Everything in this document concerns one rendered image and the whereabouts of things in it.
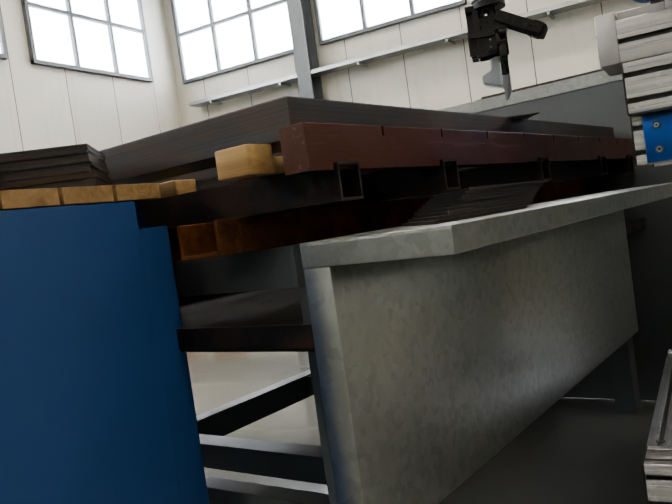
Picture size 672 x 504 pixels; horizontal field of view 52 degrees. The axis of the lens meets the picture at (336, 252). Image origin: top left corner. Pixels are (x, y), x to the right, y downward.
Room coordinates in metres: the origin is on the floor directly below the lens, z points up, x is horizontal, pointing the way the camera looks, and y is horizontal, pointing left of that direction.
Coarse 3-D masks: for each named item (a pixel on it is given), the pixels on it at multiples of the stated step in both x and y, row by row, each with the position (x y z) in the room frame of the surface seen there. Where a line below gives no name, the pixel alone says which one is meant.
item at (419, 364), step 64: (448, 256) 1.03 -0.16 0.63; (512, 256) 1.22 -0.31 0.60; (576, 256) 1.49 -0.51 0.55; (320, 320) 0.81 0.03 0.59; (384, 320) 0.88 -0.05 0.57; (448, 320) 1.01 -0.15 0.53; (512, 320) 1.19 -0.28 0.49; (576, 320) 1.45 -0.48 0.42; (320, 384) 0.82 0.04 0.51; (384, 384) 0.86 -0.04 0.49; (448, 384) 0.99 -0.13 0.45; (512, 384) 1.16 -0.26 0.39; (384, 448) 0.84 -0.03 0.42; (448, 448) 0.97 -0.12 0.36
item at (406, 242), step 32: (608, 192) 1.53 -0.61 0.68; (640, 192) 1.34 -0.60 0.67; (448, 224) 0.74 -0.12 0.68; (480, 224) 0.76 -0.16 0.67; (512, 224) 0.83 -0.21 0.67; (544, 224) 0.91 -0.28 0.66; (320, 256) 0.80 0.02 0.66; (352, 256) 0.78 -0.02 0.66; (384, 256) 0.75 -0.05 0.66; (416, 256) 0.73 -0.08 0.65
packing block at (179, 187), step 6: (174, 180) 1.25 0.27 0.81; (180, 180) 1.26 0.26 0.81; (186, 180) 1.27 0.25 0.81; (192, 180) 1.28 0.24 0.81; (162, 186) 1.27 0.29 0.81; (168, 186) 1.26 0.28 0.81; (174, 186) 1.25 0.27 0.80; (180, 186) 1.25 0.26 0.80; (186, 186) 1.27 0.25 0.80; (192, 186) 1.28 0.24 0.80; (162, 192) 1.27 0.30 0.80; (168, 192) 1.26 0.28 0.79; (174, 192) 1.25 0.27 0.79; (180, 192) 1.25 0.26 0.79; (186, 192) 1.26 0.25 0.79
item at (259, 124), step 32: (192, 128) 1.01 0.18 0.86; (224, 128) 0.97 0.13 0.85; (256, 128) 0.94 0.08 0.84; (448, 128) 1.26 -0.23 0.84; (480, 128) 1.37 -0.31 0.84; (512, 128) 1.50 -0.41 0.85; (544, 128) 1.66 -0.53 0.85; (576, 128) 1.86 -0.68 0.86; (608, 128) 2.11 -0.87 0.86; (128, 160) 1.10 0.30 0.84; (160, 160) 1.06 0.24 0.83; (192, 160) 1.02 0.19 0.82
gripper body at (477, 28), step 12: (480, 0) 1.50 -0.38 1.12; (492, 0) 1.50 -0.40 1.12; (504, 0) 1.51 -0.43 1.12; (468, 12) 1.53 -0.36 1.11; (480, 12) 1.53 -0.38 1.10; (492, 12) 1.51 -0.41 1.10; (468, 24) 1.54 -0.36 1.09; (480, 24) 1.53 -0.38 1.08; (492, 24) 1.51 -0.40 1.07; (504, 24) 1.51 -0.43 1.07; (468, 36) 1.51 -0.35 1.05; (480, 36) 1.50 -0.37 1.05; (492, 36) 1.50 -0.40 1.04; (480, 48) 1.51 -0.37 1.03; (492, 48) 1.50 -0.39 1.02; (480, 60) 1.56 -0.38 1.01
